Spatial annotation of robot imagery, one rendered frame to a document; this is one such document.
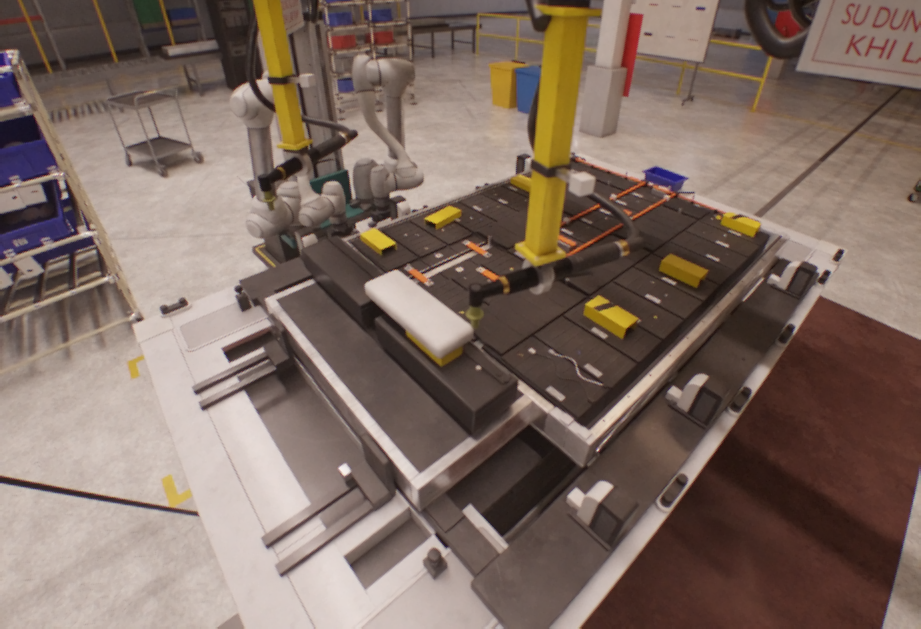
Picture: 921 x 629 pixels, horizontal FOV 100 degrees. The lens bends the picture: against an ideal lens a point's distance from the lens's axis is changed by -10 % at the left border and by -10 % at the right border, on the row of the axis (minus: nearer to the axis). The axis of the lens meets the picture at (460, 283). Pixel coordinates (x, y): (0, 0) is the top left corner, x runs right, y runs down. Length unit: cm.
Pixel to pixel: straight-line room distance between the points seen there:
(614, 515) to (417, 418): 51
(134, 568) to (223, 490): 111
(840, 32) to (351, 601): 135
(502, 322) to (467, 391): 38
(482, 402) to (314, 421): 63
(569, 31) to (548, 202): 31
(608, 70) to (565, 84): 566
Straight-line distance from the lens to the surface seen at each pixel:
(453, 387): 107
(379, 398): 121
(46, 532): 276
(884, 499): 291
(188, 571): 230
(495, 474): 132
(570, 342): 135
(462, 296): 148
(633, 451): 131
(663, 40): 953
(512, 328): 135
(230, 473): 138
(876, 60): 89
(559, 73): 81
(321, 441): 143
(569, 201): 215
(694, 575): 222
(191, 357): 176
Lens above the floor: 192
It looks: 36 degrees down
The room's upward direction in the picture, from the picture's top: straight up
